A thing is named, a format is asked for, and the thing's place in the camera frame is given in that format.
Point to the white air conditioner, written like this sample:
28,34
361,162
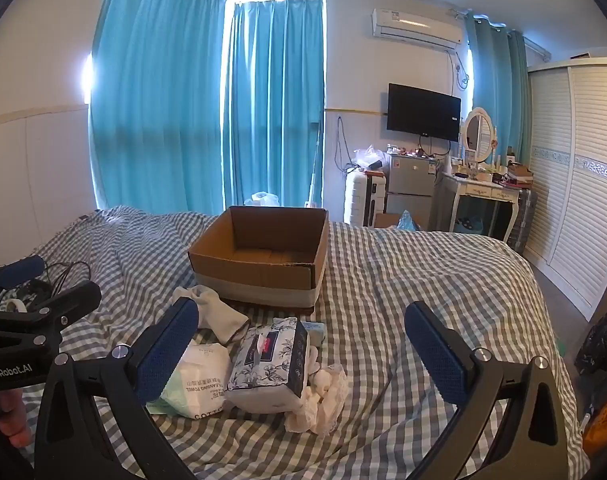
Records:
416,27

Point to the silver suitcase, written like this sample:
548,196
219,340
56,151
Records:
523,220

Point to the light blue packet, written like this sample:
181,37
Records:
314,331

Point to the white suitcase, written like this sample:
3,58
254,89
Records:
358,200

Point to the clear plastic bag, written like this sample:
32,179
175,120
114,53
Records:
368,157

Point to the wide teal curtain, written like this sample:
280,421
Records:
158,85

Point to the black wall television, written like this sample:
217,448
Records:
423,112

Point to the narrow teal curtain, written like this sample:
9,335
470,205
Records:
273,100

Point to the white green towel pack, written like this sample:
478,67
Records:
203,385

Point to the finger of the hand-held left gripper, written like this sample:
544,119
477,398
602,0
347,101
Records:
18,267
73,300

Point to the person's left hand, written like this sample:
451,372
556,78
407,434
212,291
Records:
13,420

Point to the silver small fridge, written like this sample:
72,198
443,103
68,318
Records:
408,180

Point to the white plastic bag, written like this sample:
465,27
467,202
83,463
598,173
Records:
261,199

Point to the teal basket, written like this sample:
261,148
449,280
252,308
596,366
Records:
469,224

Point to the teal curtain beside wardrobe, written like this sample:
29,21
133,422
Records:
498,90

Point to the orange packet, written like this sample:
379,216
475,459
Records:
598,427

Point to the white dressing table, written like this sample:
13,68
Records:
476,190

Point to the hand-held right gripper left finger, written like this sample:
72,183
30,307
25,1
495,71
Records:
166,350

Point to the white slatted wardrobe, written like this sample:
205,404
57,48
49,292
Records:
578,170

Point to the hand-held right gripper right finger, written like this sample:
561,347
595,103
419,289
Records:
436,355

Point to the white sock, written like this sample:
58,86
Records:
218,315

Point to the dark patterned bag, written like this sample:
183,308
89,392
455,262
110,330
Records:
601,340

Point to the checked bed sheet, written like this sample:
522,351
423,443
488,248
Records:
408,270

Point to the cardboard box on floor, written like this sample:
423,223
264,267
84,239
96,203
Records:
386,220

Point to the blue plastic bag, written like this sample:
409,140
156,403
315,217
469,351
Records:
408,221

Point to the floral tissue pack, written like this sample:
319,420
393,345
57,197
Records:
268,360

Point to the brown cardboard box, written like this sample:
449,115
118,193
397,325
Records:
263,275

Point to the oval white mirror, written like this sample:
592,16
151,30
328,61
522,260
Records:
478,132

